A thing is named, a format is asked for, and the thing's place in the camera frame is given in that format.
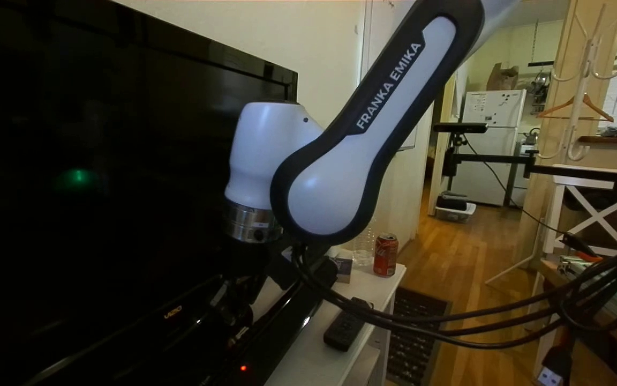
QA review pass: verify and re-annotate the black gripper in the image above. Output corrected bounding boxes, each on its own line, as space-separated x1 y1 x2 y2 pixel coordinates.
212 238 299 334

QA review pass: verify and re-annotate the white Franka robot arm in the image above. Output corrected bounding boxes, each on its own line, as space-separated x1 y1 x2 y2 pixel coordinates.
225 0 524 285

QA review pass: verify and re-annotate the black soundbar speaker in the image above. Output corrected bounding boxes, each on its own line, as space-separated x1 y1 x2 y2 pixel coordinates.
194 279 321 386

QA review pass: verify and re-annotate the white TV stand cabinet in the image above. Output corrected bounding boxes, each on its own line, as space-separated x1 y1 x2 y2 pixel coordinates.
263 265 405 386

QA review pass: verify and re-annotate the black remote control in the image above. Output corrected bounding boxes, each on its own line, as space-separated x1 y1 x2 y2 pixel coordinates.
323 312 365 353

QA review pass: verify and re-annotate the red cola can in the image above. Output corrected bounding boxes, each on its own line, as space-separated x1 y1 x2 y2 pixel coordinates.
373 236 398 278

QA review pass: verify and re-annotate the black floor vent grille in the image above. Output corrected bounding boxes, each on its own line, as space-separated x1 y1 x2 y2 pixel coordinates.
387 288 449 386

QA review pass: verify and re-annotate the black flat screen television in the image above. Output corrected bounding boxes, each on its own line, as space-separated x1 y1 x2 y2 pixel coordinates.
0 0 299 386

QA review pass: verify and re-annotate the white refrigerator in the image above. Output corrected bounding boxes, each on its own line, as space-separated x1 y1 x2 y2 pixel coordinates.
453 90 525 206

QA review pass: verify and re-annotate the wooden coat rack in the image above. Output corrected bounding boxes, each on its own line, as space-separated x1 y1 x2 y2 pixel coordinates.
539 0 617 167

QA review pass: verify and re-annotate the black camera on boom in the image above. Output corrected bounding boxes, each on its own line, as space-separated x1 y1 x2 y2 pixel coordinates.
434 123 486 133

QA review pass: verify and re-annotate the white cross-frame side table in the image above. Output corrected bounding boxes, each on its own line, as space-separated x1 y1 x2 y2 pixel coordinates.
535 165 617 257

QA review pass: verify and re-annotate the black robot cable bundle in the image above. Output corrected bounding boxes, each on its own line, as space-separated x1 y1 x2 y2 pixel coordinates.
278 233 617 353

